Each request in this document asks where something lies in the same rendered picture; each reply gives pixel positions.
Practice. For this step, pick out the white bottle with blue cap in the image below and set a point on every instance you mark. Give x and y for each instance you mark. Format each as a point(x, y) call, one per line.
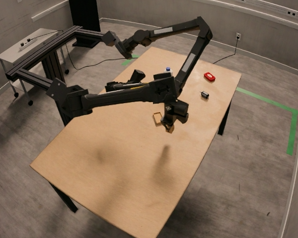
point(168, 70)

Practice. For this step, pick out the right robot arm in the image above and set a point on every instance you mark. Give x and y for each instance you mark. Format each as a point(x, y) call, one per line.
point(158, 91)

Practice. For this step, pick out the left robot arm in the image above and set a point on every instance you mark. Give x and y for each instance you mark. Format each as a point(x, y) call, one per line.
point(145, 38)

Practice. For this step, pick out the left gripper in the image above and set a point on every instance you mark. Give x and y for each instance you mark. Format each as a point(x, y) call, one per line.
point(165, 122)

